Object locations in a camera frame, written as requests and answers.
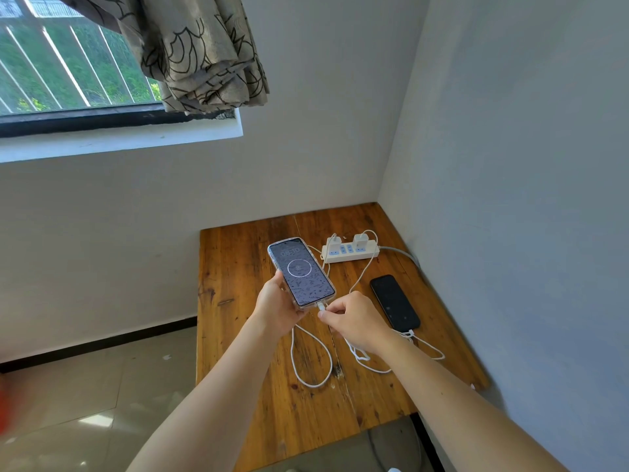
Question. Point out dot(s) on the person's right hand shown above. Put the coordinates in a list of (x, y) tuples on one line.
[(361, 324)]

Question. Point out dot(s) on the person's left hand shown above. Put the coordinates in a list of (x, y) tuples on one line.
[(275, 309)]

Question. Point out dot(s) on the black smartphone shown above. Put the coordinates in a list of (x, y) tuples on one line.
[(394, 302)]

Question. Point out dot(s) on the smartphone with clear case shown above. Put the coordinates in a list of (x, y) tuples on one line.
[(301, 272)]

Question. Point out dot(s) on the white power strip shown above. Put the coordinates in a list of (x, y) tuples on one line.
[(373, 250)]

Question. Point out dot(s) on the person's right forearm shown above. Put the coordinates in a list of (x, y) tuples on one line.
[(467, 412)]

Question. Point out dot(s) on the person's left forearm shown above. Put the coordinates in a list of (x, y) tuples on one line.
[(206, 412)]

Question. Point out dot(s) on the wooden folding table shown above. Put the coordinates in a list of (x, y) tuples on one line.
[(231, 260)]

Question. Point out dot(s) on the beige patterned tied curtain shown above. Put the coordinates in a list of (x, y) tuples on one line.
[(206, 58)]

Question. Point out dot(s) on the red plastic object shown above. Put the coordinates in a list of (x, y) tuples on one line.
[(4, 408)]

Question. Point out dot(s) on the black framed window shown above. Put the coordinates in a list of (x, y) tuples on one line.
[(49, 68)]

